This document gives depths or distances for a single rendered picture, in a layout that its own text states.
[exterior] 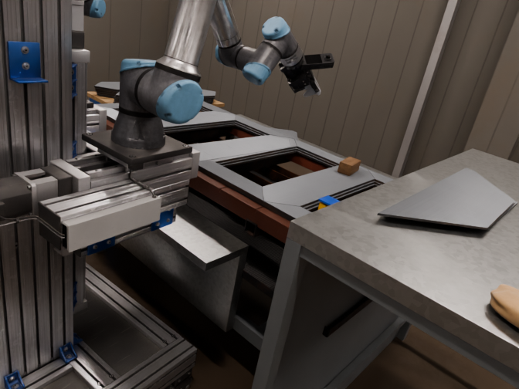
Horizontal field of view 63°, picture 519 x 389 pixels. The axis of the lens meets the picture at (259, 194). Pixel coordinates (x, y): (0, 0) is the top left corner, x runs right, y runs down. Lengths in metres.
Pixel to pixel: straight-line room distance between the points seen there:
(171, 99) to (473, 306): 0.77
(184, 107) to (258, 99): 3.68
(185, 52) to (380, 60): 3.12
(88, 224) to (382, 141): 3.37
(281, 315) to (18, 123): 0.80
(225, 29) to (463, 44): 2.79
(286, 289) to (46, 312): 0.86
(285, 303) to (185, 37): 0.67
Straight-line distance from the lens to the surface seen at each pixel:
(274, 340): 1.08
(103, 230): 1.08
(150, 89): 1.11
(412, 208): 1.09
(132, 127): 1.22
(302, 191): 1.62
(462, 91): 3.89
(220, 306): 1.68
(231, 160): 1.82
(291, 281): 0.96
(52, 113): 1.27
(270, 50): 1.31
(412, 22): 4.01
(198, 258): 1.41
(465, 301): 0.85
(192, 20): 1.09
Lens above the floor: 1.46
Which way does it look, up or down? 24 degrees down
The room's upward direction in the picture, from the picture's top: 11 degrees clockwise
